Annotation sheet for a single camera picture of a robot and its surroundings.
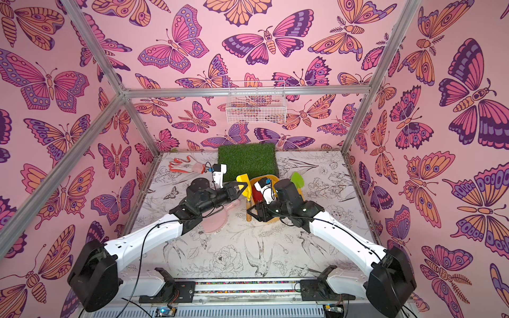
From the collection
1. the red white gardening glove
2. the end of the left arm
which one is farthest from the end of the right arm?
the red white gardening glove

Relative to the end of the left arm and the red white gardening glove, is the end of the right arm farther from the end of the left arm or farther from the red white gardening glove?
the red white gardening glove

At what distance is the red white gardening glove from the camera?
3.69 feet
